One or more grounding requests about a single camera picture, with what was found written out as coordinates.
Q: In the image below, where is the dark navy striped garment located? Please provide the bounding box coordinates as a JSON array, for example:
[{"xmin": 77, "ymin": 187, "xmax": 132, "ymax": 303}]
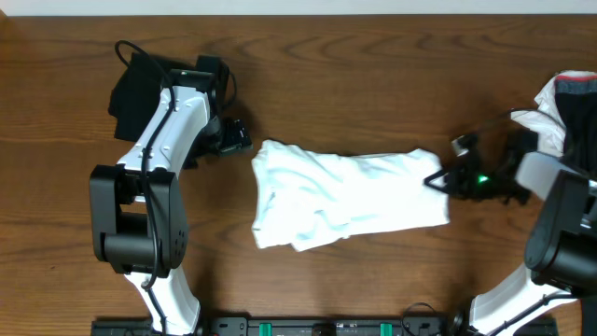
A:
[{"xmin": 554, "ymin": 75, "xmax": 596, "ymax": 175}]

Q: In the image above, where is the white crumpled garment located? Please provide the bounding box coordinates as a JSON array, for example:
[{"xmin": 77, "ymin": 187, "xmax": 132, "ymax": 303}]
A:
[{"xmin": 509, "ymin": 70, "xmax": 596, "ymax": 157}]

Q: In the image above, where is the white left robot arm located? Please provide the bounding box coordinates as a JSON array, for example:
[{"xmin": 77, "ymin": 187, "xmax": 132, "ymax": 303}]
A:
[{"xmin": 90, "ymin": 68, "xmax": 252, "ymax": 335}]

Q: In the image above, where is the black folded cloth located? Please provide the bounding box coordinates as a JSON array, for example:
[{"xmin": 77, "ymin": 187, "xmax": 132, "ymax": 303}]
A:
[{"xmin": 108, "ymin": 53, "xmax": 163, "ymax": 142}]

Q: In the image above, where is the white printed t-shirt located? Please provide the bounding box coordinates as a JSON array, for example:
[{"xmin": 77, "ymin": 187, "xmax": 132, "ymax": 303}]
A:
[{"xmin": 252, "ymin": 140, "xmax": 450, "ymax": 252}]

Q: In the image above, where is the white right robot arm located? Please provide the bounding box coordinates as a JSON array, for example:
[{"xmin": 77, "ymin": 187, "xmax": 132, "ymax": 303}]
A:
[{"xmin": 444, "ymin": 152, "xmax": 596, "ymax": 335}]

